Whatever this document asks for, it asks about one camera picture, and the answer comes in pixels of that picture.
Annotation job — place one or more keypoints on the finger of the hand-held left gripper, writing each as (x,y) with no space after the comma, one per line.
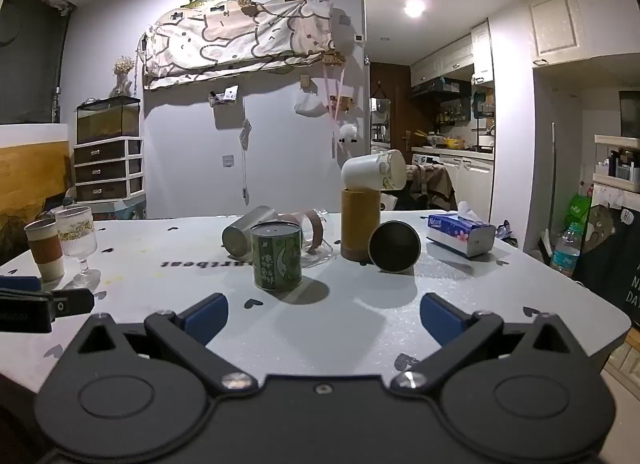
(75,301)
(20,282)

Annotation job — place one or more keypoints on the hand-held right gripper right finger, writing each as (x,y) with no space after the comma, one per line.
(442,318)

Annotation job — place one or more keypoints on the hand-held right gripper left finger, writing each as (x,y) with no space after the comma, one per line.
(206,318)

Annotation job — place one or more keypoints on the white cup with brown sleeve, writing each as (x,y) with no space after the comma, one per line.
(44,249)

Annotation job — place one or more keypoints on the dark grey cup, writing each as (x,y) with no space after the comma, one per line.
(395,246)

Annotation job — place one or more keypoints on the silver metal cup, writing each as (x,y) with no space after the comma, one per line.
(245,230)

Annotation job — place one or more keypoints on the glass cup with brown sleeve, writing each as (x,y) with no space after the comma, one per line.
(312,234)

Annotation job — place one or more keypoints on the white paper cup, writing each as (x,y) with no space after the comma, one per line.
(370,171)

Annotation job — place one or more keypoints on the ribbed glass goblet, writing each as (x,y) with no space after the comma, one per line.
(76,236)

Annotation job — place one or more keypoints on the blue tissue box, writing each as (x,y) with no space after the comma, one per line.
(457,234)

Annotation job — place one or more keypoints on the green printed tin can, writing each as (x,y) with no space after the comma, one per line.
(276,258)

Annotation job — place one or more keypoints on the wooden landscape panel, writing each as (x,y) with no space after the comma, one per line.
(30,189)

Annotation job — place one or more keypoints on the brown cardboard tube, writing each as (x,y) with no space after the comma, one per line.
(359,224)

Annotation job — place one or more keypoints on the chair with brown cloth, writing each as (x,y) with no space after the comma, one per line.
(432,186)

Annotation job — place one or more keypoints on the white drawer unit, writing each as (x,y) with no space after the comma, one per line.
(107,169)

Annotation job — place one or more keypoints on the plastic water bottle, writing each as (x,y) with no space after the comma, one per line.
(567,251)

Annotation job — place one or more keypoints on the green bag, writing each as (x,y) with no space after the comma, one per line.
(579,211)

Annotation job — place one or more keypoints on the yellow cooking pot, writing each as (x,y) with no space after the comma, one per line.
(454,143)

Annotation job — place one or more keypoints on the white pole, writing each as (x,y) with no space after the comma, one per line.
(553,179)

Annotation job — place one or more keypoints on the black chalkboard sign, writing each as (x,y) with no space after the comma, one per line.
(612,264)

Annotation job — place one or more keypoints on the glass fish tank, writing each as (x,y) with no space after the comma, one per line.
(107,119)

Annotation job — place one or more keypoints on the dark curtain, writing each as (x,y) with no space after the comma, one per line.
(30,54)

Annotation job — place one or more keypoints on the dried flowers in vase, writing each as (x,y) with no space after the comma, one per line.
(122,76)

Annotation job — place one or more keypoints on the white storage shelf with bottles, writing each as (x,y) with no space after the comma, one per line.
(617,164)

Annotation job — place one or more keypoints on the white hanging bag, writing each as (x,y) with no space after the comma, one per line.
(307,103)

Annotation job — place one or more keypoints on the white upper kitchen cabinets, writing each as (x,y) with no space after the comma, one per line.
(500,34)

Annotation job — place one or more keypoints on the round ceiling light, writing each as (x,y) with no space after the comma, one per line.
(415,6)

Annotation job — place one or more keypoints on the printed wall cloth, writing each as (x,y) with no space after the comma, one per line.
(225,41)

